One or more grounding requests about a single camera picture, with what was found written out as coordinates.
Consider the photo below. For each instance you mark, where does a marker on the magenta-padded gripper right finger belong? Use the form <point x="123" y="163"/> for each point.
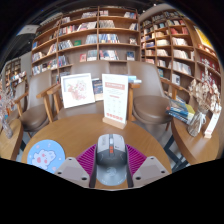
<point x="151" y="170"/>

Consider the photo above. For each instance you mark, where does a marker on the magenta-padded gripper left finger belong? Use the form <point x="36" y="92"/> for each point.
<point x="71" y="171"/>

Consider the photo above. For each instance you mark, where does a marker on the grey computer mouse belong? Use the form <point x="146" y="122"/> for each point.
<point x="111" y="163"/>

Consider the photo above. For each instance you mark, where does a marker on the round blue mouse pad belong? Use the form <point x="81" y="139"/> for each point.
<point x="45" y="156"/>

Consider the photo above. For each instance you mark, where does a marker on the round wooden side table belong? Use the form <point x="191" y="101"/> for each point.
<point x="196" y="146"/>
<point x="10" y="141"/>

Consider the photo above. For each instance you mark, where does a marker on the brown wooden armchair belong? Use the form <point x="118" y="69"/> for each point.
<point x="88" y="66"/>
<point x="35" y="115"/>
<point x="151" y="106"/>

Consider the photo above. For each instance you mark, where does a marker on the stack of books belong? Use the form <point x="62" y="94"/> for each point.
<point x="180" y="111"/>

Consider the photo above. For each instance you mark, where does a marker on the white sign on wooden base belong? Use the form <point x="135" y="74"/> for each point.
<point x="212" y="125"/>
<point x="115" y="100"/>

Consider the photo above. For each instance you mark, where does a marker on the white framed floral picture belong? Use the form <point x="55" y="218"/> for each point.
<point x="77" y="90"/>

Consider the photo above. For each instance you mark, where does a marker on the dark book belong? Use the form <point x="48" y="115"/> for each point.
<point x="98" y="89"/>

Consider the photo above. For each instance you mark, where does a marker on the light blue book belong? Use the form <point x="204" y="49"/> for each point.
<point x="134" y="79"/>

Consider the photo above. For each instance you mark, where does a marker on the small distant book shelf unit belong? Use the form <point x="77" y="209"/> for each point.
<point x="12" y="71"/>

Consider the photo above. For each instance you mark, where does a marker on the curved wooden book shelf unit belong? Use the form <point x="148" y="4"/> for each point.
<point x="173" y="46"/>

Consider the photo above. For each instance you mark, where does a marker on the wide wooden book shelf unit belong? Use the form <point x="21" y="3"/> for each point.
<point x="86" y="36"/>

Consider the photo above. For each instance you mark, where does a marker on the white ceiling panel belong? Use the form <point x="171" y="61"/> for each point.
<point x="28" y="29"/>

